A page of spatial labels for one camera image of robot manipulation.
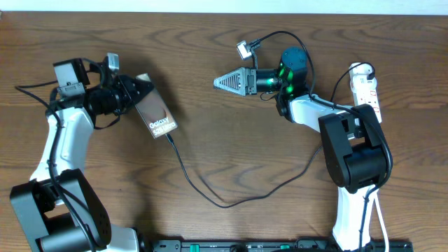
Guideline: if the black phone charging cable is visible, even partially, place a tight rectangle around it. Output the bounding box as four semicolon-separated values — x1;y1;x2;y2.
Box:
164;62;376;209

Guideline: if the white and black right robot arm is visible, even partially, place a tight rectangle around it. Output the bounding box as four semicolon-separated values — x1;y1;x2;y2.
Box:
213;47;393;251

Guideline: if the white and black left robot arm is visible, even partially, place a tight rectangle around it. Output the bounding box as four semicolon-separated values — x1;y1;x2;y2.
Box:
10;53;155;252

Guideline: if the white power strip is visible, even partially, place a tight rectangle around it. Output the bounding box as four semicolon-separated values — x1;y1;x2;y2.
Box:
349;62;382;123

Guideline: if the black right camera cable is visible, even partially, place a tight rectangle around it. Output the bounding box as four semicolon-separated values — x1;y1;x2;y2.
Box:
248;30;393;252

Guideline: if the black camera cable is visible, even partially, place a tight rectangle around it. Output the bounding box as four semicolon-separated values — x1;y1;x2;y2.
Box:
248;30;393;252
14;57;121;252

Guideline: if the black left camera cable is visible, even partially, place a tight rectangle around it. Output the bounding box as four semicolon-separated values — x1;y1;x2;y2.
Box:
14;57;121;252

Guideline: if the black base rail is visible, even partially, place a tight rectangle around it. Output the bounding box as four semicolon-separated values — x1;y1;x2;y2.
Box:
150;239;414;252

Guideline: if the white power strip cord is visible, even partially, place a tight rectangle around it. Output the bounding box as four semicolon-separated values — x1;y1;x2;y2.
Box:
372;195;391;252

